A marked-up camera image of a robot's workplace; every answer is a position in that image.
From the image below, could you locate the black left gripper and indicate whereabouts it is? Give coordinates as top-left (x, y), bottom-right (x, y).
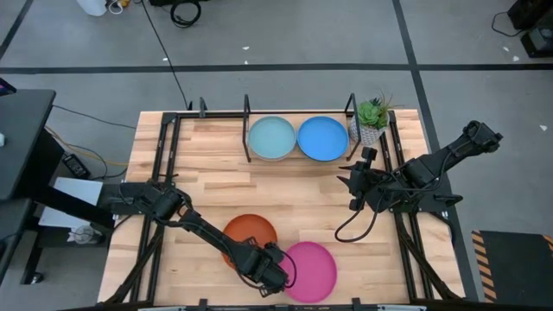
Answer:
top-left (237, 244), bottom-right (290, 298)

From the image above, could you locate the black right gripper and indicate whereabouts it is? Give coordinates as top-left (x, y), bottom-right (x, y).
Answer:
top-left (336, 147), bottom-right (385, 211)

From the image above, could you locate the pink plate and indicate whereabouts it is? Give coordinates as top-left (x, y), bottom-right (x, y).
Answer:
top-left (279, 240), bottom-right (339, 304)

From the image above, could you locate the blue plate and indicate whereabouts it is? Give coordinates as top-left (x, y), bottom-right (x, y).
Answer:
top-left (296, 115), bottom-right (350, 162)

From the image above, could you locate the orange plate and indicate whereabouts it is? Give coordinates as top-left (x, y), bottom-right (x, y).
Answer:
top-left (221, 213), bottom-right (279, 271)

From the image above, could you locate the light blue-green plate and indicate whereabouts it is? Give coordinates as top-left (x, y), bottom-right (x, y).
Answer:
top-left (247, 115), bottom-right (298, 162)

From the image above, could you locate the black metal shelf rack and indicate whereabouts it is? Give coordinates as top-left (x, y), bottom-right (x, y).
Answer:
top-left (241, 92), bottom-right (362, 164)

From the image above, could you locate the succulent in white patterned pot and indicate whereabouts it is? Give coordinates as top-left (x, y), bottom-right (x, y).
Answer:
top-left (347, 92), bottom-right (397, 147)

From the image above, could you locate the black hazard striped mat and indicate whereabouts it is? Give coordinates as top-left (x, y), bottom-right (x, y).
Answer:
top-left (470, 230), bottom-right (553, 304)

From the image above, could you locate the white sheet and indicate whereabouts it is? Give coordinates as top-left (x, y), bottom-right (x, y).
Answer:
top-left (37, 176), bottom-right (105, 230)

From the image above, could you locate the black equipment case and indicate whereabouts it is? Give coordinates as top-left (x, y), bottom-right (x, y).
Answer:
top-left (520, 25), bottom-right (553, 60)
top-left (507, 0), bottom-right (553, 31)

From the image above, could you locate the black power adapter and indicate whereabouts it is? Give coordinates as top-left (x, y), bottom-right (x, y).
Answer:
top-left (61, 153), bottom-right (92, 181)

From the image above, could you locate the black standing desk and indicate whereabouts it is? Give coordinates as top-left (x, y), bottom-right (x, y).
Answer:
top-left (0, 88), bottom-right (116, 286)

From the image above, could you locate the white container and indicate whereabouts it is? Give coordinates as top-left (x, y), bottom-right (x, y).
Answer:
top-left (76, 0), bottom-right (108, 17)

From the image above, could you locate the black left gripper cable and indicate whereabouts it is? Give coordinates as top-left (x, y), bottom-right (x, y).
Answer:
top-left (279, 249), bottom-right (299, 289)

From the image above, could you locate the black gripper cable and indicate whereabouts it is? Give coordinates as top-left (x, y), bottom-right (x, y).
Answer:
top-left (279, 249), bottom-right (299, 289)
top-left (334, 196), bottom-right (392, 244)

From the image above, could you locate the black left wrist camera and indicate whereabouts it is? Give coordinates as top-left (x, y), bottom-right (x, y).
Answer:
top-left (264, 241), bottom-right (286, 263)

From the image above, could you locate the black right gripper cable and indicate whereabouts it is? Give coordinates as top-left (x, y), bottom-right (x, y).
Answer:
top-left (334, 196), bottom-right (392, 244)

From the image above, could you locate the black aluminium rig frame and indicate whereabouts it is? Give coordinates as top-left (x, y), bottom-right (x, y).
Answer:
top-left (103, 110), bottom-right (467, 311)

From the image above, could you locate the yellow cable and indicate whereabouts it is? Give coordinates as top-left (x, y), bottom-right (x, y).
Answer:
top-left (44, 124), bottom-right (130, 168)

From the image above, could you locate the black equipment cable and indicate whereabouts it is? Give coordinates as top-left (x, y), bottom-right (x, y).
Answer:
top-left (491, 10), bottom-right (524, 38)

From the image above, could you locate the coiled black cable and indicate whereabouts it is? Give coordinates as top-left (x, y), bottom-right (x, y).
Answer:
top-left (169, 0), bottom-right (203, 29)

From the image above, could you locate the long black floor cable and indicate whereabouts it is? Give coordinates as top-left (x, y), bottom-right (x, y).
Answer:
top-left (140, 0), bottom-right (194, 111)

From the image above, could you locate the thin black floor cable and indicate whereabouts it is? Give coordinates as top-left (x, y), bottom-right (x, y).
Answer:
top-left (51, 105), bottom-right (137, 130)

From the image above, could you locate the white plug cord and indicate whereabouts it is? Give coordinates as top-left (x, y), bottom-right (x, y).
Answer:
top-left (106, 0), bottom-right (130, 15)

